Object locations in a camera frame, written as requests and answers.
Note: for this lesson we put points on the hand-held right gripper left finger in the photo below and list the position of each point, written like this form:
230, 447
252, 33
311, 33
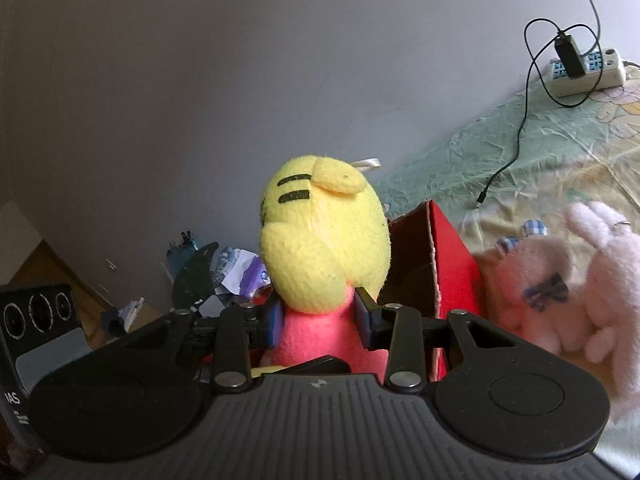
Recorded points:
275, 325

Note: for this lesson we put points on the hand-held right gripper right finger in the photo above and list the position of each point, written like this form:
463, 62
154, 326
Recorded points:
364, 320

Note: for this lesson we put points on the yellow pink plush toy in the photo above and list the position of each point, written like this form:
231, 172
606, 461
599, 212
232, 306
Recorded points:
320, 240

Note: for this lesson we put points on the red cardboard box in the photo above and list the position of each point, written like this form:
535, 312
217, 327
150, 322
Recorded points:
450, 260

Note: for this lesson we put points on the pink bunny plush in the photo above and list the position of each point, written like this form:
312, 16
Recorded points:
615, 285

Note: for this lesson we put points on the purple white packet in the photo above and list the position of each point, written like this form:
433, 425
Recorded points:
240, 270

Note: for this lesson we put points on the dark flat object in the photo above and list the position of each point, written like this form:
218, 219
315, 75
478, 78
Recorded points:
195, 275

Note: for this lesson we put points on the teal black tool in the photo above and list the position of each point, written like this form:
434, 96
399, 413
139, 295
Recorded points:
182, 255

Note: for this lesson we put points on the black charger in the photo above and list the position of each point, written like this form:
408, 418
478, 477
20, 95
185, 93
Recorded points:
570, 57

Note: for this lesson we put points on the white power strip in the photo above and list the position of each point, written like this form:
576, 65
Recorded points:
600, 77

